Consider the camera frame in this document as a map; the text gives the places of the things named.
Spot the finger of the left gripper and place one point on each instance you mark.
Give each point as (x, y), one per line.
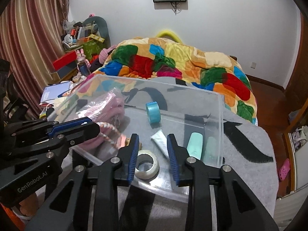
(76, 131)

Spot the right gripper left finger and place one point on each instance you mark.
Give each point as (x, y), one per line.
(125, 162)

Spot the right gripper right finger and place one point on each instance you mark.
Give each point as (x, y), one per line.
(181, 164)

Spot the white ointment tube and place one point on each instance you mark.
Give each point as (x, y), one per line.
(160, 141)

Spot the blue ribbon roll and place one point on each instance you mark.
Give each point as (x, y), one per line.
(153, 112)

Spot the person's left hand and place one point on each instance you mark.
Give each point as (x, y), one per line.
(30, 205)

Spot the clear plastic storage box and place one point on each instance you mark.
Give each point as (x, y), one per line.
(184, 109)

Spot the light blue book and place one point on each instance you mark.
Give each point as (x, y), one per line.
(52, 92)

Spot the pink bunny doll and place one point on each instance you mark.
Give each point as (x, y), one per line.
(83, 64)

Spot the red box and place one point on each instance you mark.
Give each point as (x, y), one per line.
(65, 60)

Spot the pink knit hat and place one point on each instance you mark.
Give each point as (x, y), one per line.
(105, 53)

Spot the green gift box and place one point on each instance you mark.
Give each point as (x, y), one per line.
(92, 47)

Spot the colourful patchwork quilt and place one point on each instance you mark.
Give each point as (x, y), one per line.
(148, 58)

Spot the pink croc shoe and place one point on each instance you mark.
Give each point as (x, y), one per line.
(284, 170)

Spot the grey green chair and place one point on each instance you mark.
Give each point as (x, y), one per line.
(102, 27)

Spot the striped pink beige curtain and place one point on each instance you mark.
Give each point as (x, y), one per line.
(31, 32)

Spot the white wall socket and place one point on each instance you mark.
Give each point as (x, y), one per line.
(253, 65)

